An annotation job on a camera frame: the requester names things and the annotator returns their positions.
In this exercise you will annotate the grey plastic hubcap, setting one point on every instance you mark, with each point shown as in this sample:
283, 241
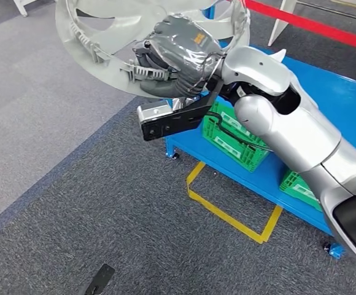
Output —
83, 44

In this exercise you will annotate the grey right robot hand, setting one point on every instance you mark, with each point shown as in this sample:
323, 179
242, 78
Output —
181, 49

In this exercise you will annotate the black robot foot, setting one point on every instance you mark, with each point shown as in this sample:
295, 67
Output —
101, 279

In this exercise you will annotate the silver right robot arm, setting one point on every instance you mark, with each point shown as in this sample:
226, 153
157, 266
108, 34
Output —
288, 134

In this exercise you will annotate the white desk with metal rail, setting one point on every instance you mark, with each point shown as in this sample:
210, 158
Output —
280, 24

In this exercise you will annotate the blue metal shelf rack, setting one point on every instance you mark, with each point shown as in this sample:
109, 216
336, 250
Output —
334, 97

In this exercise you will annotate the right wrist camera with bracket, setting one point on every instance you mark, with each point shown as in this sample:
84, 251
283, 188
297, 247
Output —
165, 122

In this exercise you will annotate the white plastic trim part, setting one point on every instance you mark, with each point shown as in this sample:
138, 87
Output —
279, 56

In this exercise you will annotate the green plastic crate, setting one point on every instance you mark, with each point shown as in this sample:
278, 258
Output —
236, 142
301, 191

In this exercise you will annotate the red barrier tape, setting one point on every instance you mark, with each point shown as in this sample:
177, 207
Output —
319, 28

